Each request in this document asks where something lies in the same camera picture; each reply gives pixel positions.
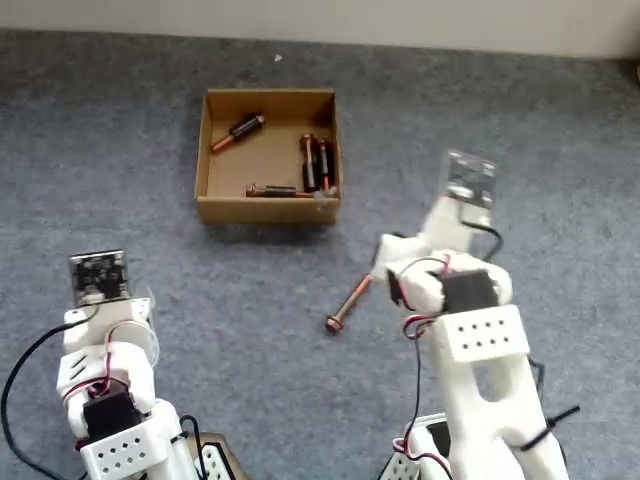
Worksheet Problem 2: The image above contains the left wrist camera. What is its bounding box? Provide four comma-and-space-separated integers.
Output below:
68, 248, 133, 308

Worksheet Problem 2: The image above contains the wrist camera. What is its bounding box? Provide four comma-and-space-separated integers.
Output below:
438, 149, 499, 224
68, 248, 133, 308

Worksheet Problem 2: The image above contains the copper bolt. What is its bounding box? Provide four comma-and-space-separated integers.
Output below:
324, 272, 375, 335

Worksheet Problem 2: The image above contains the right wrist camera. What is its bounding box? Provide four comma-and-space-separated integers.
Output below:
438, 149, 499, 224

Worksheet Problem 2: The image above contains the cardboard box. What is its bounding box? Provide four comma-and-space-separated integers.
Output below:
193, 88, 344, 227

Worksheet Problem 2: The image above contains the bolt in black sleeve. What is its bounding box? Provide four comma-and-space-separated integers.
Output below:
299, 133, 320, 194
317, 139, 336, 190
245, 182, 339, 202
209, 113, 267, 153

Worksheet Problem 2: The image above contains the black cable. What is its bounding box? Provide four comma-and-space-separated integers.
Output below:
0, 305, 101, 480

